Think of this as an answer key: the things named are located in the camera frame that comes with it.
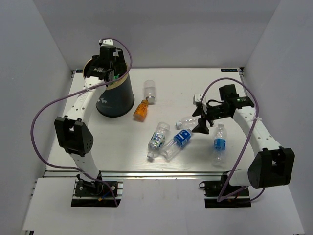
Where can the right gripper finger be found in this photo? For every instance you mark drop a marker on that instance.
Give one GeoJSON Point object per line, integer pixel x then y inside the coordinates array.
{"type": "Point", "coordinates": [201, 127]}
{"type": "Point", "coordinates": [199, 111]}

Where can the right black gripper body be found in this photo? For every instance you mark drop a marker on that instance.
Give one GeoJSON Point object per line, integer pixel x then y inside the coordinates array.
{"type": "Point", "coordinates": [215, 112]}

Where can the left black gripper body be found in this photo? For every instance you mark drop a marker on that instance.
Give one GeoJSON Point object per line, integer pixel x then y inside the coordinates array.
{"type": "Point", "coordinates": [95, 58]}

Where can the clear bottle green-blue label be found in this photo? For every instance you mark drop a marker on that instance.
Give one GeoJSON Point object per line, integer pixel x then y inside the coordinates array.
{"type": "Point", "coordinates": [157, 140]}

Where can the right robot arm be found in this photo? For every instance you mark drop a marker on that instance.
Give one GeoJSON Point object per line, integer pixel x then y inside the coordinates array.
{"type": "Point", "coordinates": [272, 165]}

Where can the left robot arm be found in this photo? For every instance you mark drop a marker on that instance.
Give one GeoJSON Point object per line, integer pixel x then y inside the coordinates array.
{"type": "Point", "coordinates": [72, 129]}

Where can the dark green cylindrical bin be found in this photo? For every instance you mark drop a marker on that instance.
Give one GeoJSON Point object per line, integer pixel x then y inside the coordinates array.
{"type": "Point", "coordinates": [115, 98]}

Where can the large clear unlabelled bottle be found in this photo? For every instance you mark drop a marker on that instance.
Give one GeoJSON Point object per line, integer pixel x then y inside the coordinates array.
{"type": "Point", "coordinates": [187, 123]}

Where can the clear bottle dark blue label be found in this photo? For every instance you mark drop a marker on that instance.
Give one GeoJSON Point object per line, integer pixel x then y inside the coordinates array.
{"type": "Point", "coordinates": [176, 144]}

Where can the small clear bottle blue label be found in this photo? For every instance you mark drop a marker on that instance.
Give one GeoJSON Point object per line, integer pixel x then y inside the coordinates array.
{"type": "Point", "coordinates": [219, 145]}

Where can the clear bottle with silver cap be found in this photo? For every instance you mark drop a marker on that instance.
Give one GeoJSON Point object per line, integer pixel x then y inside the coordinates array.
{"type": "Point", "coordinates": [150, 91]}

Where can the orange juice plastic bottle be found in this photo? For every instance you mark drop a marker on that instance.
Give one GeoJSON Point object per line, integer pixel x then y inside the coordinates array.
{"type": "Point", "coordinates": [141, 111]}

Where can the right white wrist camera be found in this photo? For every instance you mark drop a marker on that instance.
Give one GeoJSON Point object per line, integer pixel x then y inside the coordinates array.
{"type": "Point", "coordinates": [197, 98]}

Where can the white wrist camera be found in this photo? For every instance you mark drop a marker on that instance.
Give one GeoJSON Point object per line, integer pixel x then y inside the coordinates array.
{"type": "Point", "coordinates": [106, 43]}
{"type": "Point", "coordinates": [197, 98]}

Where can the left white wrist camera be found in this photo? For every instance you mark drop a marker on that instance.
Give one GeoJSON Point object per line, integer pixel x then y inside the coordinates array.
{"type": "Point", "coordinates": [106, 43]}

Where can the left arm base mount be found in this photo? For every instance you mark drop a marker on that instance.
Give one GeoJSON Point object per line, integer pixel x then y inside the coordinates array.
{"type": "Point", "coordinates": [96, 194]}

